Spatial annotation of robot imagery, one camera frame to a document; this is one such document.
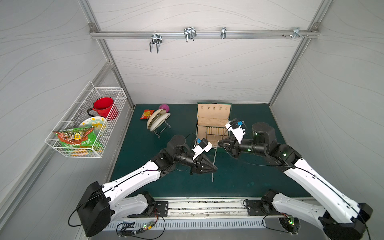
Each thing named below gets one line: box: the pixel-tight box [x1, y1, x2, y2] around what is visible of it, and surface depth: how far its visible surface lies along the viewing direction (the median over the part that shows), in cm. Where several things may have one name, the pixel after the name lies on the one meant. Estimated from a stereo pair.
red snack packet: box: [140, 109, 155, 120], surface depth 117 cm
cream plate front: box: [150, 112, 171, 132], surface depth 91 cm
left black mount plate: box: [127, 201, 169, 218], surface depth 74 cm
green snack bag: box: [52, 126, 97, 148], surface depth 55 cm
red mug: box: [87, 96, 117, 121], surface depth 69 cm
